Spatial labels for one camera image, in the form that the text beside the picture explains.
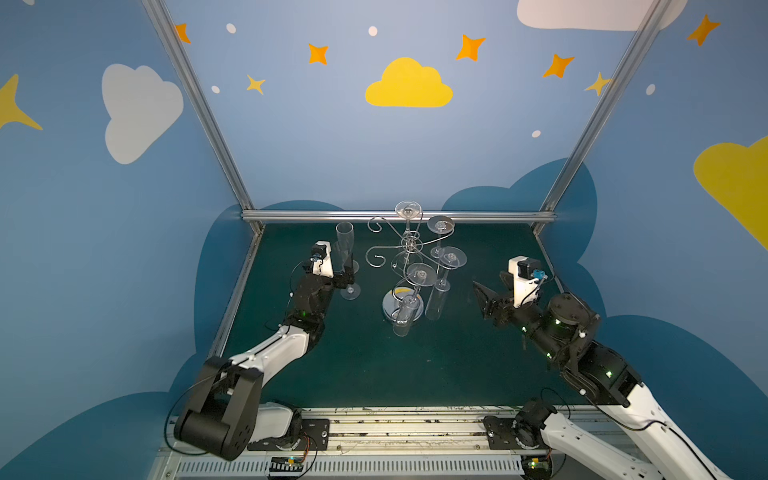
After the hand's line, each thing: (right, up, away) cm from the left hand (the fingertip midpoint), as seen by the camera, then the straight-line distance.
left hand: (334, 252), depth 83 cm
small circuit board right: (+52, -54, -9) cm, 76 cm away
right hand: (+38, -5, -19) cm, 43 cm away
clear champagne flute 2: (+29, +7, -6) cm, 30 cm away
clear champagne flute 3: (+30, -1, -11) cm, 32 cm away
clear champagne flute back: (+21, +11, -4) cm, 24 cm away
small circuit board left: (-10, -53, -10) cm, 55 cm away
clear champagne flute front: (+22, -5, -16) cm, 28 cm away
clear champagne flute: (+2, +6, +10) cm, 12 cm away
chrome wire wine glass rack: (+21, +1, -9) cm, 23 cm away
